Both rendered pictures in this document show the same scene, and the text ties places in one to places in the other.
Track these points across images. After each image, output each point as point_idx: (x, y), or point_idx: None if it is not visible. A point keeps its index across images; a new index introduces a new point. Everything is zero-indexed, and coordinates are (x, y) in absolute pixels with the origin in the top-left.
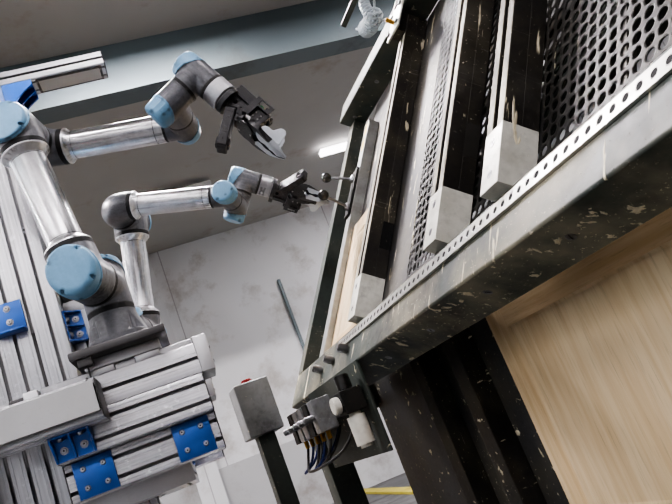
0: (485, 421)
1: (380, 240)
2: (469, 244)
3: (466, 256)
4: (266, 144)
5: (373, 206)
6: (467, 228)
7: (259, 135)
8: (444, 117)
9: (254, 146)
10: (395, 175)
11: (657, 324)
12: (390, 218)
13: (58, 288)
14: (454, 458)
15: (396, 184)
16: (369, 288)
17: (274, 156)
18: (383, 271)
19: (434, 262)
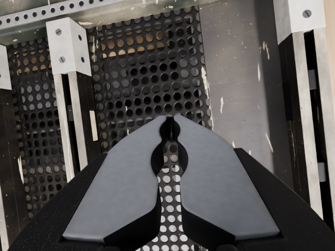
0: None
1: (289, 91)
2: (9, 14)
3: (10, 5)
4: (134, 155)
5: (304, 139)
6: (9, 25)
7: (84, 203)
8: (80, 156)
9: (329, 232)
10: (297, 190)
11: None
12: (289, 126)
13: None
14: None
15: (294, 177)
16: (282, 19)
17: (184, 120)
18: (280, 53)
19: (59, 8)
